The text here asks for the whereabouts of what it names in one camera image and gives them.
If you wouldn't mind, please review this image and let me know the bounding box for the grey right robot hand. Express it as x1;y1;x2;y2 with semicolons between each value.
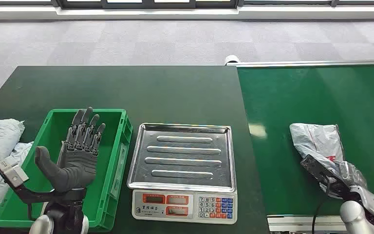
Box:
335;160;368;194

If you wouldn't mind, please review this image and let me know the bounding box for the white electronic scale body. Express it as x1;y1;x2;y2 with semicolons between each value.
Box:
131;189;238;225

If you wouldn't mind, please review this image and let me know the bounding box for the grey plastic parcel red stripe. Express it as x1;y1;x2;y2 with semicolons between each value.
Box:
289;123;365;191

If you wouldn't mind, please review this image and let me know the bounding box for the dark right wrist camera box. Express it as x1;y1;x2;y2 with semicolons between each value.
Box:
300;155;349;198

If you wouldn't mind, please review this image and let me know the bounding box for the green plastic crate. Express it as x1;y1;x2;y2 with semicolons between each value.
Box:
0;108;133;233

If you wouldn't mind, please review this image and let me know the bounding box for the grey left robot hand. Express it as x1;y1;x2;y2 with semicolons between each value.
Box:
34;107;107;193

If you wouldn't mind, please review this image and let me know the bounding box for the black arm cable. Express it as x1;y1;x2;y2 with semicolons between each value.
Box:
312;197;328;234

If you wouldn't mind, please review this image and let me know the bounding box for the green conveyor belt machine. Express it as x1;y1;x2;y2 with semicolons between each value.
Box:
224;59;374;233

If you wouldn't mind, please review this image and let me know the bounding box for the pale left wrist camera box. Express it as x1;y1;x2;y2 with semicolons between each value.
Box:
0;156;30;189

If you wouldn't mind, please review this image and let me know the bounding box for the steel scale tray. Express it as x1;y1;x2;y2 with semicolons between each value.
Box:
127;123;237;194

